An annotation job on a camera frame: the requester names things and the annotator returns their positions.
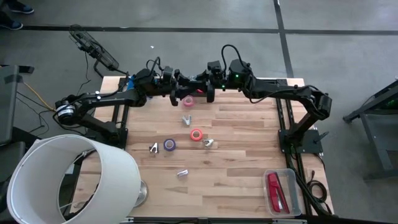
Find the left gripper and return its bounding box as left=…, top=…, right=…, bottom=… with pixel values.
left=157, top=70, right=200, bottom=107

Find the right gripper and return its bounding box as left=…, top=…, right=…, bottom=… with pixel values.
left=192, top=69, right=230, bottom=104

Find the pink tape roll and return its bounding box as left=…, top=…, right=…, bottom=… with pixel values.
left=182, top=95, right=196, bottom=108

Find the orange red tape roll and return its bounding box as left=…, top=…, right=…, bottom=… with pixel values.
left=190, top=128, right=204, bottom=142

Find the purple tape roll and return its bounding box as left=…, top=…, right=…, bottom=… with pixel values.
left=163, top=138, right=177, bottom=152

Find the red stapler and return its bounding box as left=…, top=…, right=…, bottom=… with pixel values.
left=267, top=172, right=290, bottom=215

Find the blue plastic bin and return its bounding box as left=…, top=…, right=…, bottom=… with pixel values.
left=126, top=75, right=155, bottom=99

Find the white lamp shade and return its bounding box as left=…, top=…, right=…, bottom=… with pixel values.
left=6, top=133, right=143, bottom=224

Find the metal lamp base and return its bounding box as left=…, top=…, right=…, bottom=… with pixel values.
left=134, top=179, right=149, bottom=208

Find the clear plastic container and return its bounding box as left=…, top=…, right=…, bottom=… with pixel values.
left=262, top=168, right=303, bottom=217

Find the grey metal cabinet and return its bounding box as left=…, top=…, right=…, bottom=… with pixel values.
left=0, top=64, right=35, bottom=146

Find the person's shoe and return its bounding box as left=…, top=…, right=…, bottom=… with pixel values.
left=0, top=17, right=24, bottom=31
left=7, top=1, right=35, bottom=15

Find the dark metal stand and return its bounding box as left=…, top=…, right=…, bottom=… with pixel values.
left=343, top=80, right=398, bottom=182

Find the dark grey case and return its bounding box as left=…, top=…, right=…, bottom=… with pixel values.
left=0, top=141, right=27, bottom=187

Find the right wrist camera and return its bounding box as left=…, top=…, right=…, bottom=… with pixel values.
left=207, top=60, right=223, bottom=75

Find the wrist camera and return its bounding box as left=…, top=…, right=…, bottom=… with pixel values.
left=162, top=65, right=174, bottom=82
left=207, top=60, right=223, bottom=75

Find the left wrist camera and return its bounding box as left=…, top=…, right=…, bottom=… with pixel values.
left=162, top=65, right=174, bottom=82

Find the black right camera cable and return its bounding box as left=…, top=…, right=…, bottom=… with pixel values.
left=220, top=44, right=247, bottom=68

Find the black camera cable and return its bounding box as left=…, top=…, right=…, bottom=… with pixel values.
left=220, top=44, right=247, bottom=68
left=145, top=56, right=163, bottom=76

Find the black left camera cable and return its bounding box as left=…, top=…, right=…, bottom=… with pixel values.
left=145, top=56, right=163, bottom=76

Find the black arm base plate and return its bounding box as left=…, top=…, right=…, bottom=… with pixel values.
left=278, top=128, right=325, bottom=154
left=84, top=123, right=129, bottom=150

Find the black fan power cable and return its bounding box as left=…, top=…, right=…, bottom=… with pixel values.
left=74, top=49, right=93, bottom=97

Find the black wire fan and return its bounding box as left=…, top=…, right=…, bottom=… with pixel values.
left=68, top=24, right=131, bottom=78

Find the yellow extension cable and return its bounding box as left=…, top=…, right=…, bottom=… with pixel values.
left=23, top=81, right=59, bottom=112

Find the black cable bundle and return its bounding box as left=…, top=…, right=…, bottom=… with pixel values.
left=287, top=151, right=338, bottom=217

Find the black aluminium table frame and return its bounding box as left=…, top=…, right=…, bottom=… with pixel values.
left=113, top=76, right=336, bottom=224

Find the coiled black cable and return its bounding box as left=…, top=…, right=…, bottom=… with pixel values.
left=307, top=169, right=328, bottom=205

